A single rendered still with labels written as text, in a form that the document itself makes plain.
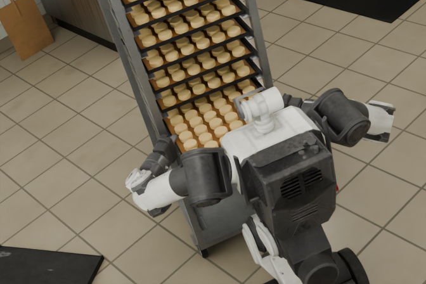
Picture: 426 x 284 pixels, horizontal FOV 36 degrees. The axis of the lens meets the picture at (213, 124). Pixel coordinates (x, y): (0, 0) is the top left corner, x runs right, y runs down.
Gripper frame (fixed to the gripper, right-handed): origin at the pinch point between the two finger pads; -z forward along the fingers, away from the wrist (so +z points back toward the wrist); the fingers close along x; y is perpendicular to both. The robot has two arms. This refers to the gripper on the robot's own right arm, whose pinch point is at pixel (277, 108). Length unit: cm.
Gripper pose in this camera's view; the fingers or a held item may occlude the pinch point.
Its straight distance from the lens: 245.8
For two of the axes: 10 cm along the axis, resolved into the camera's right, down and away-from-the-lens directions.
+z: 8.9, 1.0, -4.5
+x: -2.2, -7.6, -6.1
